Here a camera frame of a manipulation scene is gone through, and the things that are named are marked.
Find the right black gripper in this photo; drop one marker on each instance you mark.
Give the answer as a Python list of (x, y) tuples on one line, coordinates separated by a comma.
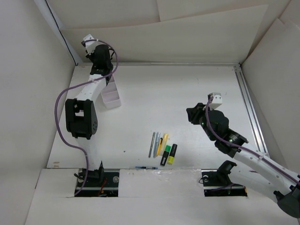
[(194, 112)]

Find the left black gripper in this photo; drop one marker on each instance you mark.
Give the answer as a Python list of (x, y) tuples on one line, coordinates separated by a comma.
[(91, 57)]

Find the grey black pen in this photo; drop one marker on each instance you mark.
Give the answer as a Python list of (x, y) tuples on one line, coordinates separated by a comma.
[(151, 144)]

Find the light blue pen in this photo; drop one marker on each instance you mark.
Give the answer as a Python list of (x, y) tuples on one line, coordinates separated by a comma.
[(157, 140)]

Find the blue ballpoint pen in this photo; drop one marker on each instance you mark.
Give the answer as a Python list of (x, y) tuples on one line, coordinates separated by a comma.
[(146, 167)]

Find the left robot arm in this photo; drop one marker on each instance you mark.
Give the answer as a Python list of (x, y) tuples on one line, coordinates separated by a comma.
[(81, 116)]

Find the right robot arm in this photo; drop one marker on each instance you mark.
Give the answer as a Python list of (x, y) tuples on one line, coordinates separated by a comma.
[(265, 176)]

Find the white compartment organizer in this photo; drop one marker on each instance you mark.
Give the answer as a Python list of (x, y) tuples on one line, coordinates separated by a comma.
[(110, 95)]

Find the pale yellow highlighter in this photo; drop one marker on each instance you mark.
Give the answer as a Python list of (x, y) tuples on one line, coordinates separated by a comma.
[(163, 143)]

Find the green black highlighter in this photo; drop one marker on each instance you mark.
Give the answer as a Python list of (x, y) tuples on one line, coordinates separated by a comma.
[(165, 155)]

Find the yellow black highlighter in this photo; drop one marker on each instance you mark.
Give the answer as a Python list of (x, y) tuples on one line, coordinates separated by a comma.
[(172, 154)]

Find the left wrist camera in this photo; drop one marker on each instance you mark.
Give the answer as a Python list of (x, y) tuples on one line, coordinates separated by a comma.
[(90, 44)]

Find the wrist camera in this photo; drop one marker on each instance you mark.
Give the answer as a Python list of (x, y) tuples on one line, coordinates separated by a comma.
[(216, 100), (90, 44)]

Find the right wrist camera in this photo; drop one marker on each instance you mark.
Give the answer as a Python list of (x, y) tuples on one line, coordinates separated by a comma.
[(216, 100)]

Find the aluminium rail back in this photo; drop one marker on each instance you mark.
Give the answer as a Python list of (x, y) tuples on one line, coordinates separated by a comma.
[(213, 64)]

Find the aluminium rail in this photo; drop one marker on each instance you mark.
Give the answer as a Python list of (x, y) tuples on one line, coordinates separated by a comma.
[(213, 64), (254, 123)]

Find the aluminium rail right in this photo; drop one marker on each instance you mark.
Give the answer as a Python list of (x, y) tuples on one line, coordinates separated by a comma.
[(254, 123)]

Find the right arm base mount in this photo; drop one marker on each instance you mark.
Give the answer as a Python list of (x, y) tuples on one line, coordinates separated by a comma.
[(216, 182)]

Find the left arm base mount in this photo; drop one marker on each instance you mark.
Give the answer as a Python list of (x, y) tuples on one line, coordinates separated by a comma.
[(100, 183)]

